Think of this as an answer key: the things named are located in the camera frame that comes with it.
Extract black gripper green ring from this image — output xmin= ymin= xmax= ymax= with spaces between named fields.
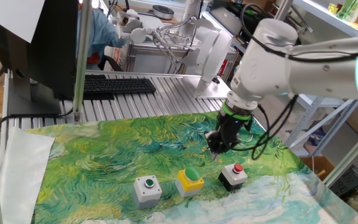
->
xmin=205 ymin=101 xmax=253 ymax=161

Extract red button white black box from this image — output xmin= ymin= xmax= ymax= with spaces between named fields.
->
xmin=218 ymin=163 xmax=249 ymax=192

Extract green dome button yellow box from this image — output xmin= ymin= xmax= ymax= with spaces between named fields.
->
xmin=175 ymin=166 xmax=205 ymax=198

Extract white robot arm with base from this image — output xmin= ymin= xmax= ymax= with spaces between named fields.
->
xmin=178 ymin=0 xmax=239 ymax=100

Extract small green button grey box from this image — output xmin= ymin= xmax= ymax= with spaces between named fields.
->
xmin=132 ymin=174 xmax=163 ymax=210

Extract open cardboard box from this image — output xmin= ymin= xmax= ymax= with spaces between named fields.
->
xmin=300 ymin=155 xmax=336 ymax=181

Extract painted landscape cloth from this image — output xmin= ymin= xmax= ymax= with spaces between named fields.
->
xmin=25 ymin=111 xmax=358 ymax=224

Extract silver flight case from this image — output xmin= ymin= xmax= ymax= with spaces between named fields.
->
xmin=124 ymin=42 xmax=239 ymax=83

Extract black keyboard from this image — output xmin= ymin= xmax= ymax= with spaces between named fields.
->
xmin=82 ymin=74 xmax=157 ymax=101

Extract grey laptop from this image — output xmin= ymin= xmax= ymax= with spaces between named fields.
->
xmin=209 ymin=6 xmax=244 ymax=35

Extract white carton red print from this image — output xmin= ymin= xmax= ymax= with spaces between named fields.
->
xmin=103 ymin=43 xmax=129 ymax=72

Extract black office chair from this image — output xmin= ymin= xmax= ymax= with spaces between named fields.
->
xmin=85 ymin=51 xmax=124 ymax=72

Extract white haptic control device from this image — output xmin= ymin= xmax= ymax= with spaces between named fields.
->
xmin=110 ymin=9 xmax=198 ymax=68

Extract black crate with green item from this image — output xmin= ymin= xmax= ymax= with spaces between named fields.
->
xmin=227 ymin=1 xmax=260 ymax=26

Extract round grey device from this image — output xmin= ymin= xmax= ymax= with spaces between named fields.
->
xmin=152 ymin=4 xmax=175 ymax=21

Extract wooden desk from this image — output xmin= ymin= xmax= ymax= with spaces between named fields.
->
xmin=113 ymin=4 xmax=181 ymax=25

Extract person in blue shirt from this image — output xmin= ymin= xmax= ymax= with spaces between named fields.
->
xmin=76 ymin=7 xmax=129 ymax=71

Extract green translucent container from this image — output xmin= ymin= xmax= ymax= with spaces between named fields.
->
xmin=337 ymin=0 xmax=354 ymax=18

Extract black computer monitor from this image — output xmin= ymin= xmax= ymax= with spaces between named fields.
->
xmin=6 ymin=0 xmax=79 ymax=116

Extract shiny white cloth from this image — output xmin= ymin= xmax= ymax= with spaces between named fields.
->
xmin=0 ymin=126 xmax=55 ymax=224

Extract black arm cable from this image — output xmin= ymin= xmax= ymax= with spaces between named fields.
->
xmin=228 ymin=2 xmax=358 ymax=161

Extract black monitor cable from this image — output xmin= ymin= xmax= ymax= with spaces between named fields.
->
xmin=0 ymin=105 xmax=74 ymax=162

